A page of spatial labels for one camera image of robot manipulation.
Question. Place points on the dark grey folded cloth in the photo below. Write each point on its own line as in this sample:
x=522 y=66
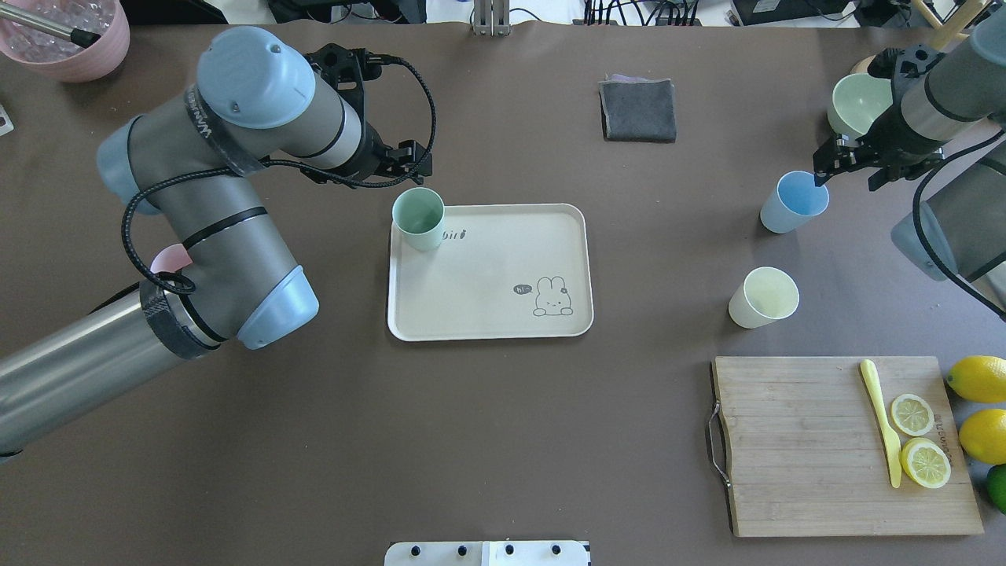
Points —
x=634 y=109

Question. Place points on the whole lemon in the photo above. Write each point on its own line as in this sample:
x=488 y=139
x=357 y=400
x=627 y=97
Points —
x=982 y=436
x=978 y=378

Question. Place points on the lemon slice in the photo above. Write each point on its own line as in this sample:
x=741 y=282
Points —
x=911 y=415
x=924 y=462

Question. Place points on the blue cup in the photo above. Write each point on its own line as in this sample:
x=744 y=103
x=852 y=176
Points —
x=796 y=199

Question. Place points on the yellow plastic knife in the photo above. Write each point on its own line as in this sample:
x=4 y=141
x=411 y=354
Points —
x=891 y=440

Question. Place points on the pink bowl with ice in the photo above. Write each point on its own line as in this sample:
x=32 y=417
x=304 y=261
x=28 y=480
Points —
x=61 y=60

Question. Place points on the wooden mug tree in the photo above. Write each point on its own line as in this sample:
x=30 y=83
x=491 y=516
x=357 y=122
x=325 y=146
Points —
x=951 y=30

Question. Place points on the steel muddler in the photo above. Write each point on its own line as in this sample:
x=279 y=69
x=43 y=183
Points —
x=78 y=36

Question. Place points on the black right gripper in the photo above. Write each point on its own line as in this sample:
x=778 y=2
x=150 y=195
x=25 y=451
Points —
x=890 y=130

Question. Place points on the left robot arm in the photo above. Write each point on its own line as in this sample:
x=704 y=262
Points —
x=213 y=265

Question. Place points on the green lime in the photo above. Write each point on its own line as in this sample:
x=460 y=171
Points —
x=995 y=485

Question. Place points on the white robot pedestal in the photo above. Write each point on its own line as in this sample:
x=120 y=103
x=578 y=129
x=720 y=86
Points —
x=501 y=552

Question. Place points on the cream rabbit tray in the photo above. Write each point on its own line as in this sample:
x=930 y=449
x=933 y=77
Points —
x=501 y=271

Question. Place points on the green bowl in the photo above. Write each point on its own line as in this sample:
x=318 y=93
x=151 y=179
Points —
x=857 y=101

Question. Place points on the green cup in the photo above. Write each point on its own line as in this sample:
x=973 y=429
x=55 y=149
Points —
x=418 y=215

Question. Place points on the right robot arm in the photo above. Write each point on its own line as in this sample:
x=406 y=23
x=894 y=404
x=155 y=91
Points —
x=955 y=229

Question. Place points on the wooden cutting board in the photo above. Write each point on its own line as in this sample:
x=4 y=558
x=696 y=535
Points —
x=804 y=457

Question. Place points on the pink cup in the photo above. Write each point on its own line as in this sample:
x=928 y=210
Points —
x=171 y=259

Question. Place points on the aluminium frame post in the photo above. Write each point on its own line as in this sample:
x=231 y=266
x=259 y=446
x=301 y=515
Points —
x=491 y=18

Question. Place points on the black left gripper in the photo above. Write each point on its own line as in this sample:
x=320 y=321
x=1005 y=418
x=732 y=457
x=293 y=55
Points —
x=372 y=154

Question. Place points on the cream cup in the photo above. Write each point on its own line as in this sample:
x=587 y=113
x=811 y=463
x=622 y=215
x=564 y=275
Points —
x=766 y=295

